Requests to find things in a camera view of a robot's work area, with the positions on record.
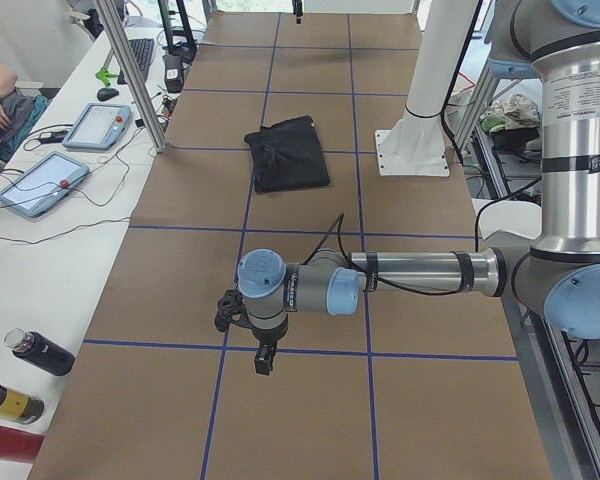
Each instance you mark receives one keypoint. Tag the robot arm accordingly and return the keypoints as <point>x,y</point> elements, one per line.
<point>556,275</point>

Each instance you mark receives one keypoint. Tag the aluminium frame post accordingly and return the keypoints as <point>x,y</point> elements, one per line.
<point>109,17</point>

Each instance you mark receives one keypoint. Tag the black graphic t-shirt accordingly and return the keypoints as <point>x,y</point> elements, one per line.
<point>287,156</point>

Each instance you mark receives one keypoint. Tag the yellow black bottle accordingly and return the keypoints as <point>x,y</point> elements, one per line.
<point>19,407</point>

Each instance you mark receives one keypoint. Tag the teach pendant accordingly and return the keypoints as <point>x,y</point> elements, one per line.
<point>45,184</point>
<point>98,127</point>

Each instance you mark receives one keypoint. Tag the seated person in grey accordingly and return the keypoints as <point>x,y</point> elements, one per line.
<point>18,113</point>

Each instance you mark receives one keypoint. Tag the black computer mouse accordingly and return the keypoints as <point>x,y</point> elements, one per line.
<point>106,93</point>

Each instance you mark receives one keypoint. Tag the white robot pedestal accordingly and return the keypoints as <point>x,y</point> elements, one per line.
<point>415,146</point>

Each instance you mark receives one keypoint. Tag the far teach pendant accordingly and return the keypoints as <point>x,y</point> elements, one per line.
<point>98,127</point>

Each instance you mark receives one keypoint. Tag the black water bottle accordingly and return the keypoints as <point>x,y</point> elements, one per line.
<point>36,349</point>

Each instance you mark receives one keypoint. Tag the black keyboard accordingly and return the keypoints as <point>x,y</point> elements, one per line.
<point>143,52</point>

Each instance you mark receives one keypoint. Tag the red bottle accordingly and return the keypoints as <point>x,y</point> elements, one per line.
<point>18,445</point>

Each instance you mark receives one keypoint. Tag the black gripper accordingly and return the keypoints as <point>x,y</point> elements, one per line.
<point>296,7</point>
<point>266,336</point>

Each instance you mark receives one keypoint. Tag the near teach pendant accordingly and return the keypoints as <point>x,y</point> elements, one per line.
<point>45,184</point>

